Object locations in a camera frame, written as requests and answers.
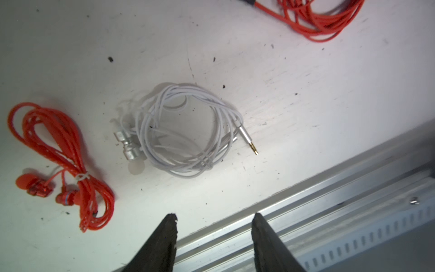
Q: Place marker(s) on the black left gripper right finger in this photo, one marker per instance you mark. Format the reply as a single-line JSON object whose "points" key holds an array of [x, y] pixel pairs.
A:
{"points": [[270, 253]]}

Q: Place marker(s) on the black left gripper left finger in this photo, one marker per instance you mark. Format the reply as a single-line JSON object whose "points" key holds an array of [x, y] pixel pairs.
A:
{"points": [[159, 251]]}

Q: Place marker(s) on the white wired earphones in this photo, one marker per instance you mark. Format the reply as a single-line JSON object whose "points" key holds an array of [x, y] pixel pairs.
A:
{"points": [[181, 129]]}

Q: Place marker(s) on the aluminium front rail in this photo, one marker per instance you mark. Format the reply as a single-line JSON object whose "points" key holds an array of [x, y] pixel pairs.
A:
{"points": [[379, 195]]}

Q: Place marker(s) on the red wired earphones coiled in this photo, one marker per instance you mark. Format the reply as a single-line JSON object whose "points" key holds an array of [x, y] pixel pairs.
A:
{"points": [[315, 27]]}

